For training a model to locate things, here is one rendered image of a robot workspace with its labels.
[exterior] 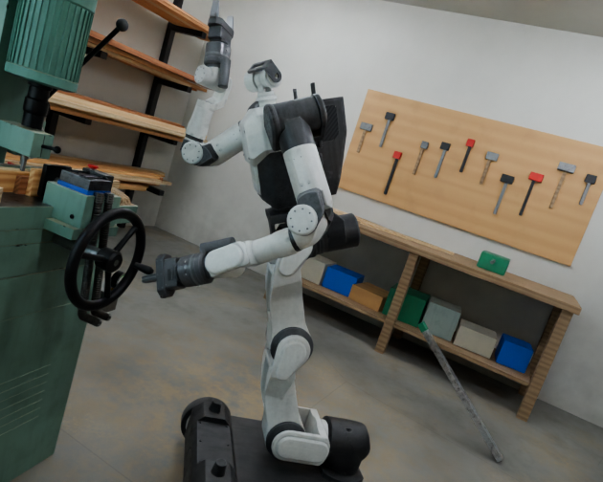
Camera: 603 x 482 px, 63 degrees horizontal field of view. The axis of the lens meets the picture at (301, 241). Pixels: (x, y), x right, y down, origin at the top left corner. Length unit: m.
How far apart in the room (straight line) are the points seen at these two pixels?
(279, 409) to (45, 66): 1.25
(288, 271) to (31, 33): 0.93
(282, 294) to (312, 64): 3.51
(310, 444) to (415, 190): 2.89
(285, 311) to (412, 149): 2.94
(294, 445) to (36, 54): 1.39
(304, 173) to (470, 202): 3.08
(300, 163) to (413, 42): 3.43
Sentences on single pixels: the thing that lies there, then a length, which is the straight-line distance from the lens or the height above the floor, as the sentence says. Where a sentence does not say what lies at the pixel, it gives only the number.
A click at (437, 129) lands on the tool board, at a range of 4.33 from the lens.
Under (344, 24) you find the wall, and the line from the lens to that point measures 4.85.
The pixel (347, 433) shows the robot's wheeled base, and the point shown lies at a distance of 1.90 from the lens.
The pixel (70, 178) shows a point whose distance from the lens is 1.44.
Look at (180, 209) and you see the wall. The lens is 5.42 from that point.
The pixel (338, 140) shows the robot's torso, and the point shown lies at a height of 1.30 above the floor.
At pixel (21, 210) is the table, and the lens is 1.39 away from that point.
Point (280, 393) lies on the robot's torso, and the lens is 1.73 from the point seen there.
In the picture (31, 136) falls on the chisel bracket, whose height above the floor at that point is 1.06.
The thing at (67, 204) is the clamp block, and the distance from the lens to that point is 1.43.
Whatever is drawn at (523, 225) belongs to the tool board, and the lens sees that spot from 4.20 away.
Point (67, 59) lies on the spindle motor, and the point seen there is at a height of 1.28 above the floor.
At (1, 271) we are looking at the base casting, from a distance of 1.42.
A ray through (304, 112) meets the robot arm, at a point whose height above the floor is 1.33.
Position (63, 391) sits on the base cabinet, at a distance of 1.87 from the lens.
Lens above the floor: 1.23
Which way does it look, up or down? 10 degrees down
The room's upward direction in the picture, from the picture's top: 18 degrees clockwise
